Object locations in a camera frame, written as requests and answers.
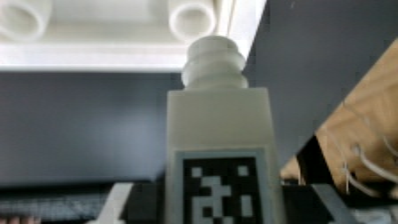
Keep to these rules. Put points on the white leg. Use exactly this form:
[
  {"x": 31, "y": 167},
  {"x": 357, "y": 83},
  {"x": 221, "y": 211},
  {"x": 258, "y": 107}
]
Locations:
[{"x": 222, "y": 183}]

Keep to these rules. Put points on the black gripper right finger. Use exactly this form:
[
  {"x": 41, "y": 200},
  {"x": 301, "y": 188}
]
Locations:
[{"x": 315, "y": 206}]

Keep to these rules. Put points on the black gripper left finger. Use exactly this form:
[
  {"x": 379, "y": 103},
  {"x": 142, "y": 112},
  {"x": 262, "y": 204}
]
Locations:
[{"x": 130, "y": 205}]

